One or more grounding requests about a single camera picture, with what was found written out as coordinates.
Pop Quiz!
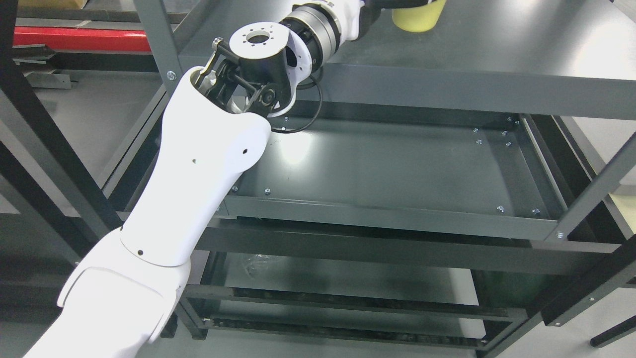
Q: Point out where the yellow plastic cup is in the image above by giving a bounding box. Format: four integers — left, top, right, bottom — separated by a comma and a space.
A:
392, 0, 447, 33

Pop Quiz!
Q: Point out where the black metal shelf rack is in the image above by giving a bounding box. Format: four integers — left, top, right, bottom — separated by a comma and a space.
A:
1, 0, 635, 358

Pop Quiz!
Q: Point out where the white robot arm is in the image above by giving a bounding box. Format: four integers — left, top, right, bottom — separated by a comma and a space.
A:
25, 0, 381, 358

